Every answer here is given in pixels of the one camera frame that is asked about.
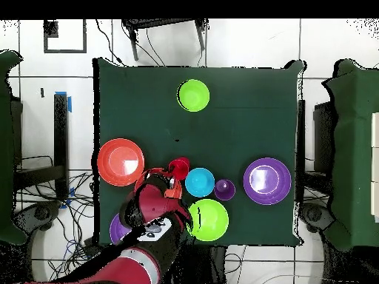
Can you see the red plastic cup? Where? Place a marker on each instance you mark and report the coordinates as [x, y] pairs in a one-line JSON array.
[[180, 167]]

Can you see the small green plastic bowl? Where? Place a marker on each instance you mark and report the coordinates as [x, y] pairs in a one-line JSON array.
[[193, 95]]

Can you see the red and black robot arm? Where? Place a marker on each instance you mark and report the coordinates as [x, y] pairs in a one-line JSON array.
[[154, 207]]

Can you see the white box stack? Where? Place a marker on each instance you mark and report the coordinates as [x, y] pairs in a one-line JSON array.
[[376, 133]]

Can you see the small blue plastic bowl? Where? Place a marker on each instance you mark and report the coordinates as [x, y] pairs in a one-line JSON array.
[[200, 182]]

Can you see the purple plastic cup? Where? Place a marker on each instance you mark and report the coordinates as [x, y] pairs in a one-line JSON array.
[[225, 190]]

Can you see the large green plastic bowl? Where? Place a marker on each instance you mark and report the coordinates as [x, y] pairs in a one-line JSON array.
[[211, 220]]

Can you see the large purple plastic bowl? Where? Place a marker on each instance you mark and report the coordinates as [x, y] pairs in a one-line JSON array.
[[118, 230], [266, 180]]

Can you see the black metal beam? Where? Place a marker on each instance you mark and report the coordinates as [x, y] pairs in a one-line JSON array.
[[38, 176], [60, 133]]

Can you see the dark grey machine base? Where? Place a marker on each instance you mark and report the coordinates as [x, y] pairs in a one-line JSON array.
[[315, 216], [41, 213]]

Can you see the dark green side table cloth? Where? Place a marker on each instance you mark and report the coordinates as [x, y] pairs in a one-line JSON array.
[[6, 148], [355, 148]]

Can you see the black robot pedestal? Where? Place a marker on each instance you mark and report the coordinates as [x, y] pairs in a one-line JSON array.
[[198, 266]]

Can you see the black metal frame stand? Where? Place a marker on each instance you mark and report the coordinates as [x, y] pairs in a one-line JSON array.
[[160, 23]]

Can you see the black square floor frame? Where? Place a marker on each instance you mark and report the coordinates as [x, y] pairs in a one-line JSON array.
[[50, 29]]

